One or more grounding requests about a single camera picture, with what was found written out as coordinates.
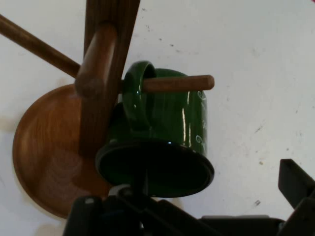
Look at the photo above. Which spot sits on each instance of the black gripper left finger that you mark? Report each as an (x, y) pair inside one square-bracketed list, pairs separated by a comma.
[(98, 216)]

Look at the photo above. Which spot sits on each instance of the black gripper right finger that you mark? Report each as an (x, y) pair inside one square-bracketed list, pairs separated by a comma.
[(302, 216)]

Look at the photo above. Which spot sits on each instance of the green enamel mug white print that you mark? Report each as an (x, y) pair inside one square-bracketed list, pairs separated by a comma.
[(172, 118)]

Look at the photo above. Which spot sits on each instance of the brown wooden mug tree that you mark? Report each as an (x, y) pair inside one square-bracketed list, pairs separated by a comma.
[(49, 147)]

